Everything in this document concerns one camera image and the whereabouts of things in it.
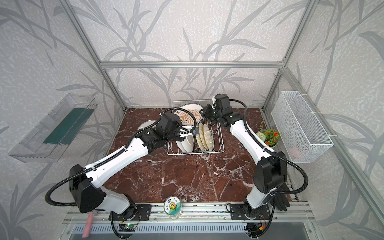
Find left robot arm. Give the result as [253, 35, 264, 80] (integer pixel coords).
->
[70, 112, 193, 216]

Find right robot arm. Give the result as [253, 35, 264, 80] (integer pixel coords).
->
[201, 94, 291, 217]

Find green woven plate middle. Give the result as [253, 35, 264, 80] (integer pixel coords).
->
[199, 123, 209, 150]

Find green woven plate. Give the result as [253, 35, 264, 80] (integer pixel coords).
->
[199, 123, 209, 150]
[196, 134, 206, 152]

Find tan woven plate right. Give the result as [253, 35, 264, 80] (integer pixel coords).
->
[204, 124, 215, 151]

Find green woven plate left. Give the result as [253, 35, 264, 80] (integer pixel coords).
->
[196, 134, 206, 152]

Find potted artificial flower plant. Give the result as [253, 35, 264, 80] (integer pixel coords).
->
[256, 121, 282, 148]

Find green sponge mat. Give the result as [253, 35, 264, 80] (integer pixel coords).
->
[43, 108, 94, 145]

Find yellow black rubber glove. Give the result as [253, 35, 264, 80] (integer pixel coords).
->
[271, 183, 291, 212]

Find left circuit board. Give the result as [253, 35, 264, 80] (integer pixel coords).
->
[119, 222, 139, 232]

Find purple pink brush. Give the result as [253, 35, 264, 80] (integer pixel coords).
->
[82, 212, 94, 239]

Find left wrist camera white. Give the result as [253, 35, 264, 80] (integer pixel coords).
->
[180, 126, 200, 135]

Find white wire dish rack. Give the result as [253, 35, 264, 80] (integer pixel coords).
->
[167, 100, 225, 156]

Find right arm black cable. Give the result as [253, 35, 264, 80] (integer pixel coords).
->
[229, 98, 309, 195]

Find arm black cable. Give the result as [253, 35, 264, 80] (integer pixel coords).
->
[229, 98, 309, 195]
[44, 107, 198, 207]

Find white mesh wall basket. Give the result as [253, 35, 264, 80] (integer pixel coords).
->
[271, 91, 334, 164]

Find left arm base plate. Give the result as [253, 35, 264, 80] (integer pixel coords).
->
[109, 204, 152, 222]

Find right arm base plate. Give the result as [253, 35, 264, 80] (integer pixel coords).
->
[226, 204, 271, 221]

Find clear plastic wall shelf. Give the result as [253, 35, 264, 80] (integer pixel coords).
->
[9, 94, 98, 163]

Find aluminium front rail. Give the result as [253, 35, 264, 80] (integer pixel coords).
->
[62, 201, 313, 225]

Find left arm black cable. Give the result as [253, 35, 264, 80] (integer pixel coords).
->
[44, 107, 198, 207]

